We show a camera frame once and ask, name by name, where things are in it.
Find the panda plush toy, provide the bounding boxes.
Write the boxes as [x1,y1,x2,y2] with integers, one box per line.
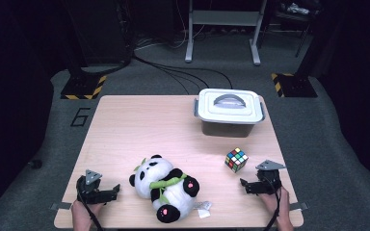
[128,154,214,224]

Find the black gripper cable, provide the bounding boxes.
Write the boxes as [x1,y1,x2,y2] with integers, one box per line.
[82,198,104,231]
[264,179,282,231]

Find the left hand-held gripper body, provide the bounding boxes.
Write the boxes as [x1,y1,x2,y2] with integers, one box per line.
[75,168,110,205]

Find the black floor cable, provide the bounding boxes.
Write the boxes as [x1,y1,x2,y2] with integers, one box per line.
[133,54,234,90]
[153,65,206,95]

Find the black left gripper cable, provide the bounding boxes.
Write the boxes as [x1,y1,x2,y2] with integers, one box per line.
[82,198,104,231]

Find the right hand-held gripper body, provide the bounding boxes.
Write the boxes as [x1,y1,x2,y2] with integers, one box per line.
[255,159,286,195]

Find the person's left hand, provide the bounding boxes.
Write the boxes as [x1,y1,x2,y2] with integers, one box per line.
[71,199,104,224]

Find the dark cabinet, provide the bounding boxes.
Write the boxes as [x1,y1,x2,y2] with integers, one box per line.
[76,0,134,66]

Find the translucent grey storage box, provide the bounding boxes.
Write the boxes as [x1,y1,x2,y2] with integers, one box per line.
[194,97,266,139]

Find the white lid with grey handle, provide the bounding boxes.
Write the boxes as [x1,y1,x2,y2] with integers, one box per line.
[198,88,265,125]

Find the colourful puzzle cube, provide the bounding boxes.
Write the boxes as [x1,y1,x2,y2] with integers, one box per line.
[224,146,250,174]

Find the person's right hand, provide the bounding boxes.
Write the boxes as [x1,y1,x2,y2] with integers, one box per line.
[259,186,291,222]

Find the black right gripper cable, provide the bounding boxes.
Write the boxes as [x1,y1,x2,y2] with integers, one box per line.
[264,179,282,231]

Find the dark chair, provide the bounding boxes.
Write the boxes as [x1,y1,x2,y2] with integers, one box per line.
[263,0,317,59]

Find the white crumpled cloth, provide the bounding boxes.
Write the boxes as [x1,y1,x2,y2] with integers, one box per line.
[285,2,311,15]

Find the white metal stand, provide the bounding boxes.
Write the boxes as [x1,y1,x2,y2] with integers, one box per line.
[184,0,269,66]

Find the black yellow striped stand base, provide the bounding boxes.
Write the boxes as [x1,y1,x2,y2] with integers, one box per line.
[60,74,108,100]
[271,72,318,98]

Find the grey tape piece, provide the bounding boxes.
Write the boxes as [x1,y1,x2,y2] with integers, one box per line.
[50,201,72,211]
[289,201,309,212]

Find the white floor cables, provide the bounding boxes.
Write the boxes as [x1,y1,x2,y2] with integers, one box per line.
[134,18,213,51]

